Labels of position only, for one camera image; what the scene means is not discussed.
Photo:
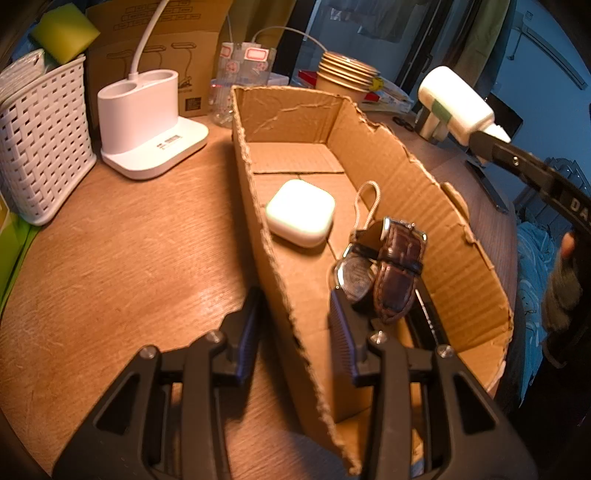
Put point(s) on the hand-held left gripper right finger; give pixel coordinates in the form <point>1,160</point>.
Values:
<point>344,332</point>

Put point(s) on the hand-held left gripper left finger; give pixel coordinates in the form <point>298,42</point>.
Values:
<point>247,332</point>

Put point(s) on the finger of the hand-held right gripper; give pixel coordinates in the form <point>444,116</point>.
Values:
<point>512,159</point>

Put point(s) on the white charger plug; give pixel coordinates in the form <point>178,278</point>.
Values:
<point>457,104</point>

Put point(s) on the cardboard box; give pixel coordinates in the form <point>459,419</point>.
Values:
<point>455,286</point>

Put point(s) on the white earbuds case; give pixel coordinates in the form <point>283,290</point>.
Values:
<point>300,212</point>

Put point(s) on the person's right forearm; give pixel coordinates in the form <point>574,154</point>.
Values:
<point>561,300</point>

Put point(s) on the person's right hand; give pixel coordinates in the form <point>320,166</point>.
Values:
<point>568,244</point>

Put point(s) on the black smartphone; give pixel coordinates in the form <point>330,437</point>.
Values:
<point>489,184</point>

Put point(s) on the black television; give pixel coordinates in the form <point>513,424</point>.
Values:
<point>508,117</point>

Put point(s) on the blue printed blanket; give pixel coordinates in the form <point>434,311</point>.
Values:
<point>531,286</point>

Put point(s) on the black scissors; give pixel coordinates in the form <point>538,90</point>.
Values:
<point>404,123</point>

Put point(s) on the yellow curtain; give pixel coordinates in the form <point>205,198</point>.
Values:
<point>482,37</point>

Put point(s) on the white flat boxes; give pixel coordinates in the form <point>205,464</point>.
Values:
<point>392,97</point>

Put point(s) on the hanging grey garment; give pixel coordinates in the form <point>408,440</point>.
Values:
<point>383,23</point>

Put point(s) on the stack of paper cups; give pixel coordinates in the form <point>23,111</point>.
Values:
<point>344,76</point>

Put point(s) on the hanging blue shirt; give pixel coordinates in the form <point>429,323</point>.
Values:
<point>351,14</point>

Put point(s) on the white desk lamp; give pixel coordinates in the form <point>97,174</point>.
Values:
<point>138,115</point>

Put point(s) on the white power strip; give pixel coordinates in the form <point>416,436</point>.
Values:
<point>278,78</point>

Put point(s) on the bag of paper cups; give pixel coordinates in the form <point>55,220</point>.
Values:
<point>11,249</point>

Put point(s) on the clear plastic bag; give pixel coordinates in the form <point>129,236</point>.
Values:
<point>235,69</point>

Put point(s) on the white woven plastic basket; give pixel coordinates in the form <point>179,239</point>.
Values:
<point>41,138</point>

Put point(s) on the brown lamp packaging box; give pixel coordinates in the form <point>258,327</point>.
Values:
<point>203,46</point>

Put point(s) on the white packets in basket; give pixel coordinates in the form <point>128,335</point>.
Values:
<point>21,69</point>

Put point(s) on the yellow sponge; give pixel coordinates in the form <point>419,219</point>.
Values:
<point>64,30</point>

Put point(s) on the black sliding door frame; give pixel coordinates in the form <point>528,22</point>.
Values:
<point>429,41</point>

